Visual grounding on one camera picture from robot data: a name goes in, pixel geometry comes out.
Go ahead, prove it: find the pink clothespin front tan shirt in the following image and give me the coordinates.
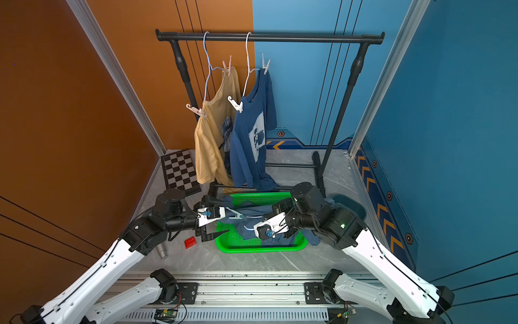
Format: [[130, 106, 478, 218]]
[[186, 104, 207, 118]]

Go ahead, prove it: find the green plastic basket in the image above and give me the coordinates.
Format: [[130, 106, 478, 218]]
[[215, 192, 308, 254]]

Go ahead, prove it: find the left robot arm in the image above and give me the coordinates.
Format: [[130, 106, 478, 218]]
[[20, 188, 228, 323]]

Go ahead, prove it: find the checkered chess board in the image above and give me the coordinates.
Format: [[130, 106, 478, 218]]
[[161, 149, 202, 197]]

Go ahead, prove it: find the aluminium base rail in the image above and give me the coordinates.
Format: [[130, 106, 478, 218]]
[[72, 270, 426, 324]]

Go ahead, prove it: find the white clothespin front navy shirt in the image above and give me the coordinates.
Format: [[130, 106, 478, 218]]
[[227, 96, 244, 113]]

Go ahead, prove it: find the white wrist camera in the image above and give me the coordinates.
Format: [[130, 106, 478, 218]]
[[254, 212, 289, 240], [196, 206, 226, 228]]

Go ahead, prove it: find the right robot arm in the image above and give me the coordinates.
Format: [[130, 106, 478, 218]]
[[254, 182, 455, 323]]

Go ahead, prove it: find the aluminium corner post left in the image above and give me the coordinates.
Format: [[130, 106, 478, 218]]
[[66, 0, 167, 156]]

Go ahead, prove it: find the tan yellow t-shirt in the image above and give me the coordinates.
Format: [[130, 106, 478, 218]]
[[194, 67, 241, 186]]

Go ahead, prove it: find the black clothes rack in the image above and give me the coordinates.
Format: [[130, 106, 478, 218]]
[[155, 30, 385, 196]]

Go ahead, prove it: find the white clothespin navy shirt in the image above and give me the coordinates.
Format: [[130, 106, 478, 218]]
[[227, 96, 244, 113], [261, 53, 271, 75]]

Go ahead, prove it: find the pink clothespin tan shirt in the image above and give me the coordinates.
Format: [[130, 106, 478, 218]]
[[186, 104, 207, 118], [222, 55, 232, 77]]

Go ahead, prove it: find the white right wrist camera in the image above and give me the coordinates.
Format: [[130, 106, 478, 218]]
[[254, 212, 289, 240]]

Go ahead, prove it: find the slate blue t-shirt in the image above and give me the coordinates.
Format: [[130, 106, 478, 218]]
[[217, 193, 321, 253]]

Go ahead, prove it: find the aluminium corner post right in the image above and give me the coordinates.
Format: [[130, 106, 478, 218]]
[[348, 0, 430, 159]]

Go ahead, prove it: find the teal plastic bin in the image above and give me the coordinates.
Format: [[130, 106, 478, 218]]
[[326, 194, 366, 221]]

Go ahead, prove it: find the pink clothespin rear tan shirt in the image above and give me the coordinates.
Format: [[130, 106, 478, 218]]
[[222, 55, 232, 77]]

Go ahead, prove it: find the navy printed t-shirt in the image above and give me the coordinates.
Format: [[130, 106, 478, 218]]
[[230, 70, 278, 192]]

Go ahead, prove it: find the white wire hanger navy shirt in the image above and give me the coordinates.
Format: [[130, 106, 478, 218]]
[[241, 32, 254, 97]]

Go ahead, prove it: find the green circuit board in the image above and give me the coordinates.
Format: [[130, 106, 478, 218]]
[[153, 308, 178, 323]]

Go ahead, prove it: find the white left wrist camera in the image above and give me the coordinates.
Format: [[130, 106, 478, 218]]
[[196, 206, 226, 228]]

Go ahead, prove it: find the red toy block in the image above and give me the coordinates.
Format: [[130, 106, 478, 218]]
[[184, 236, 197, 249]]

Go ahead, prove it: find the white clothespin rear navy shirt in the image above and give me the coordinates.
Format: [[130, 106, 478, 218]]
[[261, 53, 271, 75]]

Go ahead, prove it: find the white wire hanger tan shirt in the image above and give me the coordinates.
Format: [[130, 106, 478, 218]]
[[202, 31, 221, 101]]

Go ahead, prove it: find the light blue wire hanger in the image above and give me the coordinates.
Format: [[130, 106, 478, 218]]
[[221, 207, 263, 240]]

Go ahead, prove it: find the aluminium corner post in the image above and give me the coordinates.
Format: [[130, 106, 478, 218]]
[[66, 0, 167, 156], [348, 0, 430, 159]]

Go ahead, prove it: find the silver metal cylinder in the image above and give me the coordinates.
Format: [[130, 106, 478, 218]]
[[156, 242, 169, 259]]

